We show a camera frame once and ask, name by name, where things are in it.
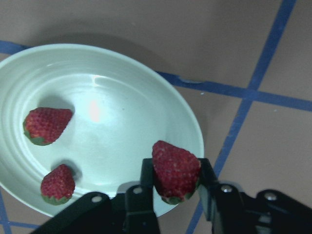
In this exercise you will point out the strawberry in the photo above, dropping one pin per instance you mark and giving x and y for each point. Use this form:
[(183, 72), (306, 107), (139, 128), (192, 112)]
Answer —
[(176, 172), (44, 125)]

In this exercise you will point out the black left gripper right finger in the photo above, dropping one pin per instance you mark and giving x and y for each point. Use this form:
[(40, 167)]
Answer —
[(231, 211)]

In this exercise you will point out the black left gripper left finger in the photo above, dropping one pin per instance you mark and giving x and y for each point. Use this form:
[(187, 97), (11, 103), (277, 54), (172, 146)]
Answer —
[(130, 212)]

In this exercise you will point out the strawberry plate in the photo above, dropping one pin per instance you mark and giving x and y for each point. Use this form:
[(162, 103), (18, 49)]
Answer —
[(58, 186)]

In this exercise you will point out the light green plate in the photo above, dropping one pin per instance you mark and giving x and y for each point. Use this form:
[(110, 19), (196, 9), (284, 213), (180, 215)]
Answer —
[(120, 109)]

